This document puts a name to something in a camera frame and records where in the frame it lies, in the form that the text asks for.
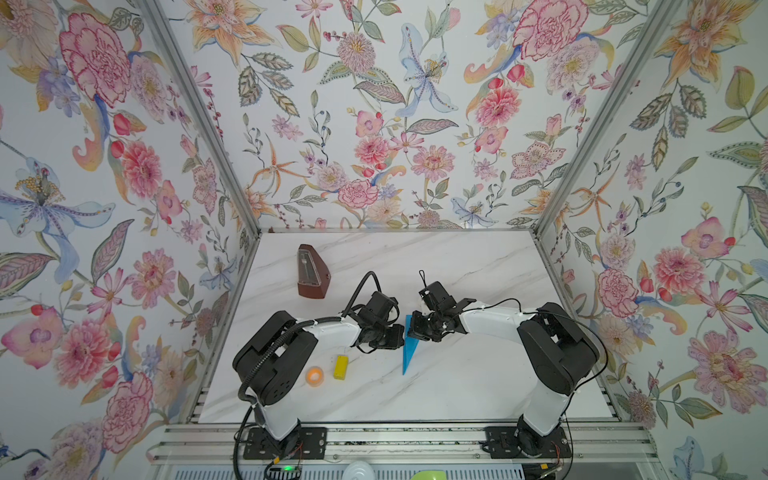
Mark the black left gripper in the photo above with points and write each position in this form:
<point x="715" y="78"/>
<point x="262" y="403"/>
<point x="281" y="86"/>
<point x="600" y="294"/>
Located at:
<point x="395" y="343"/>

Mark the yellow cylinder block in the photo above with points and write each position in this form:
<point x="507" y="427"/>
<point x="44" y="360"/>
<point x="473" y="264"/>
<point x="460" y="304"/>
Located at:
<point x="340" y="367"/>

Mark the aluminium frame corner post left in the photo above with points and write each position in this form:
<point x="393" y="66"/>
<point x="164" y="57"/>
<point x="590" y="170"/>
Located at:
<point x="159" y="26"/>

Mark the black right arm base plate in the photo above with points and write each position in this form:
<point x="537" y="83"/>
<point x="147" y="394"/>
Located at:
<point x="511" y="442"/>

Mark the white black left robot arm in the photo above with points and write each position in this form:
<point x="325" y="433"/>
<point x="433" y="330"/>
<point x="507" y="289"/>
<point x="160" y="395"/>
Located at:
<point x="275" y="358"/>

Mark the brown wooden metronome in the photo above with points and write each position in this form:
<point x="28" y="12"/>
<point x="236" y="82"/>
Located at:
<point x="314" y="276"/>

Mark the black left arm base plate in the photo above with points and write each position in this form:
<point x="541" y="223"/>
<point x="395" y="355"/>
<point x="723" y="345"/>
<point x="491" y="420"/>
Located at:
<point x="306" y="443"/>

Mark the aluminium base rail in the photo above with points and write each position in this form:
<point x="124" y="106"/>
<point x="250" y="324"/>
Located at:
<point x="584" y="441"/>

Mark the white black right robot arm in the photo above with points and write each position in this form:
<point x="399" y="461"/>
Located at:
<point x="559" y="352"/>

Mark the white round object below rail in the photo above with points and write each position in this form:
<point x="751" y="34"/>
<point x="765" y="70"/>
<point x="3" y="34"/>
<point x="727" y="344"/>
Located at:
<point x="359" y="470"/>

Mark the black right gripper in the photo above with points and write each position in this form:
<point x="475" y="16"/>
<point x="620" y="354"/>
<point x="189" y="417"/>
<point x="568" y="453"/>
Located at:
<point x="415" y="328"/>

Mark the aluminium frame corner post right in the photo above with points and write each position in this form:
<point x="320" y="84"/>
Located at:
<point x="656" y="24"/>

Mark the green object below rail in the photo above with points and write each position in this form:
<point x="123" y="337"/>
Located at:
<point x="430" y="475"/>

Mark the aluminium frame corner post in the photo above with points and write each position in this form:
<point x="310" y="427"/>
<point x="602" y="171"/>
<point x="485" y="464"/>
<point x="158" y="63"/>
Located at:
<point x="656" y="24"/>
<point x="159" y="26"/>

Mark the orange tape roll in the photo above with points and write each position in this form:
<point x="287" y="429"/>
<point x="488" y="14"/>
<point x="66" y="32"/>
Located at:
<point x="314" y="376"/>

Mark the blue square paper sheet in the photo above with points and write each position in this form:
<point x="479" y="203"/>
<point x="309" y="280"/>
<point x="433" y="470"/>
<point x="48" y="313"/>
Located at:
<point x="410" y="346"/>

